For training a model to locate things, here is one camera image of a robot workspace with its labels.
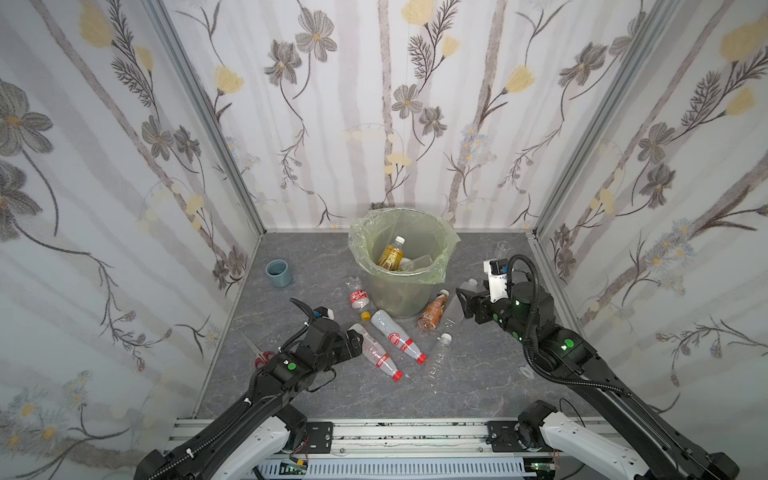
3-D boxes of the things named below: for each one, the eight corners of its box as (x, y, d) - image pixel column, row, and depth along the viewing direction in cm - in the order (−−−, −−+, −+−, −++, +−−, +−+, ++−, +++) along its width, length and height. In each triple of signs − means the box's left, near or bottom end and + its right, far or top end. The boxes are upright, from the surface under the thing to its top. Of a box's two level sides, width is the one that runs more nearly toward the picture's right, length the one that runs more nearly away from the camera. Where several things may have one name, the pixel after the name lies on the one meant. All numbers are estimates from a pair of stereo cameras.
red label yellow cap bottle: (348, 320, 94) (347, 316, 92) (350, 294, 100) (350, 290, 98) (370, 320, 94) (369, 316, 92) (371, 295, 100) (371, 290, 98)
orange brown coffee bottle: (418, 328, 95) (419, 321, 91) (438, 294, 103) (440, 287, 99) (431, 335, 94) (433, 328, 90) (450, 301, 102) (453, 293, 98)
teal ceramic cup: (270, 287, 106) (263, 274, 100) (275, 271, 111) (268, 258, 105) (290, 287, 106) (285, 274, 100) (294, 271, 111) (289, 258, 105)
